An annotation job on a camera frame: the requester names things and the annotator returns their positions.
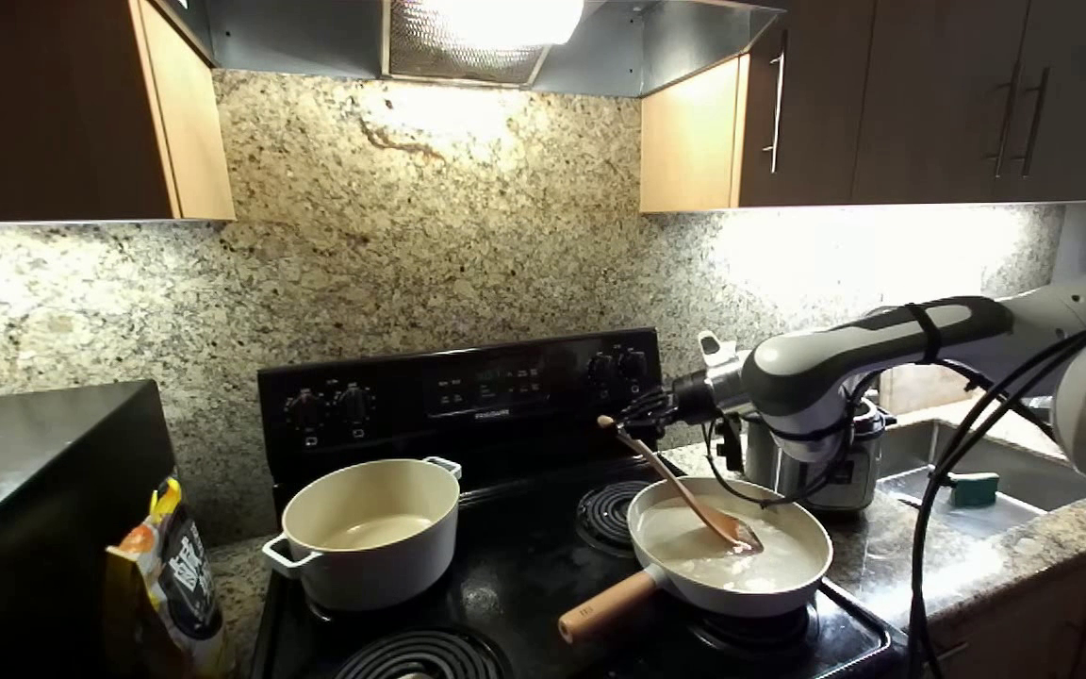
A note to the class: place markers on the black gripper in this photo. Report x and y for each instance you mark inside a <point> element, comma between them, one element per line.
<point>673,403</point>

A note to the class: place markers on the wooden spoon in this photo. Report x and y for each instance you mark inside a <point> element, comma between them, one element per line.
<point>728,531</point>

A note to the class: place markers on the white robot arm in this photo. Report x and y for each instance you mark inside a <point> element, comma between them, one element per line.
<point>802,381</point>

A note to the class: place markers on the black electric stove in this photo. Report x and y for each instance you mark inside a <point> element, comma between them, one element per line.
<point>521,428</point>

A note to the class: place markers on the rear right coil burner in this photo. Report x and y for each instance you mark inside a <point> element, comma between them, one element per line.
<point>602,510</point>

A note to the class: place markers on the coil burner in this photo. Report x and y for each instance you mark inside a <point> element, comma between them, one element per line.
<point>602,510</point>
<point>425,655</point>

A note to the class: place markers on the stainless pressure cooker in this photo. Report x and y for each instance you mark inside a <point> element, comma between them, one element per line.
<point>842,482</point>

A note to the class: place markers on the green sponge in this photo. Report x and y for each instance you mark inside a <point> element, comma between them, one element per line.
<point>974,489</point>

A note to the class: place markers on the front left coil burner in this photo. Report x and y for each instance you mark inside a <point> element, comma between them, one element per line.
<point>425,655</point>

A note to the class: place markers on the steel kitchen sink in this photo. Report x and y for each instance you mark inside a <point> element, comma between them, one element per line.
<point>1030,483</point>

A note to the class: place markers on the steel range hood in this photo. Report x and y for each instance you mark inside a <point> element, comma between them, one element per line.
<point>572,48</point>

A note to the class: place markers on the black microwave oven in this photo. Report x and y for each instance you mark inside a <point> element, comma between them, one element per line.
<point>77,468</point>

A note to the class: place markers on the cream frying pan wooden handle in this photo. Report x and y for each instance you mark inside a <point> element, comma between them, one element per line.
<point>684,559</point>

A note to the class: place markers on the cream pot with handles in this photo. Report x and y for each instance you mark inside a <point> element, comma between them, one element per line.
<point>370,534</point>

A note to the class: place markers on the right wooden wall cabinet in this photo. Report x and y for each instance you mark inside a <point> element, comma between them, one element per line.
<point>872,102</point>

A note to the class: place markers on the wooden wall cabinet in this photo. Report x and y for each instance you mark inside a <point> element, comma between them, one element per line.
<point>872,102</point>
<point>106,110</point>

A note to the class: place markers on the left wooden wall cabinet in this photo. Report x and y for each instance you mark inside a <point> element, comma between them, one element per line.
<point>106,110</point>

